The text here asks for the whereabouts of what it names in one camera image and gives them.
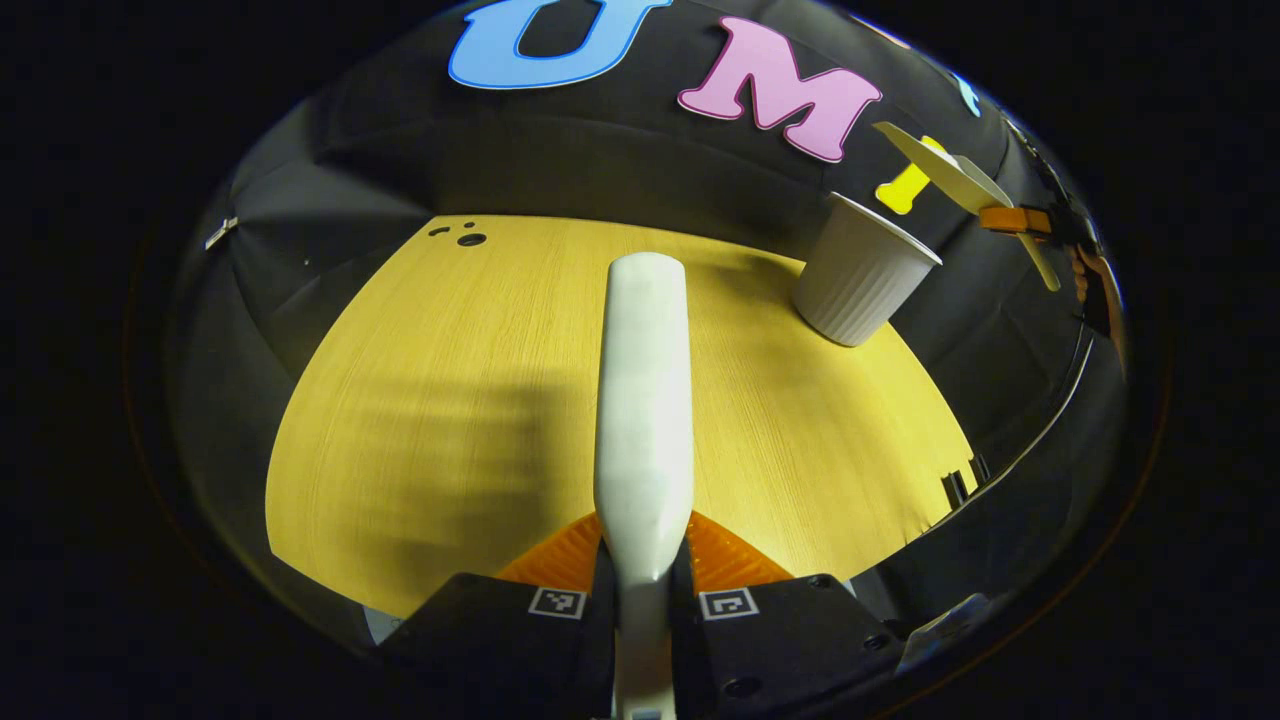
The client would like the black backdrop cloth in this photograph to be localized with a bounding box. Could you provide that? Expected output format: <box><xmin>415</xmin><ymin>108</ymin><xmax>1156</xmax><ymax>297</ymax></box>
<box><xmin>170</xmin><ymin>0</ymin><xmax>1131</xmax><ymax>641</ymax></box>

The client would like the white plastic dustpan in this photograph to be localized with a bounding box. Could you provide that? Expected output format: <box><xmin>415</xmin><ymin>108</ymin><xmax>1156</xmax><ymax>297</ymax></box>
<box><xmin>873</xmin><ymin>121</ymin><xmax>1062</xmax><ymax>293</ymax></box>

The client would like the white ribbed garbage bin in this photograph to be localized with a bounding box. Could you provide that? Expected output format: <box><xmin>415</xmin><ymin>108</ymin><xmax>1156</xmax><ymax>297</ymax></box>
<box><xmin>792</xmin><ymin>192</ymin><xmax>943</xmax><ymax>348</ymax></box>

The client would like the small white broom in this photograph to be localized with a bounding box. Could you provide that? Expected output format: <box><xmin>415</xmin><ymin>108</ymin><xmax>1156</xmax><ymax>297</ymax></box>
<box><xmin>593</xmin><ymin>252</ymin><xmax>695</xmax><ymax>720</ymax></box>

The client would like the wooden desktop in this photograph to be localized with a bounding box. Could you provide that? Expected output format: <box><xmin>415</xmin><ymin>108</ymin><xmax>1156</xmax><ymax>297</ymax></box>
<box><xmin>265</xmin><ymin>213</ymin><xmax>979</xmax><ymax>619</ymax></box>

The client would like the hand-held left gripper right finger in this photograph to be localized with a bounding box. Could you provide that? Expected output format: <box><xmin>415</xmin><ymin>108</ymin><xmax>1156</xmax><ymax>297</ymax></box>
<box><xmin>672</xmin><ymin>510</ymin><xmax>906</xmax><ymax>720</ymax></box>

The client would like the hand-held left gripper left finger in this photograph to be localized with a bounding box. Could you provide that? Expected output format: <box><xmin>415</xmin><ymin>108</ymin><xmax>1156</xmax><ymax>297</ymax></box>
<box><xmin>380</xmin><ymin>512</ymin><xmax>616</xmax><ymax>720</ymax></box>

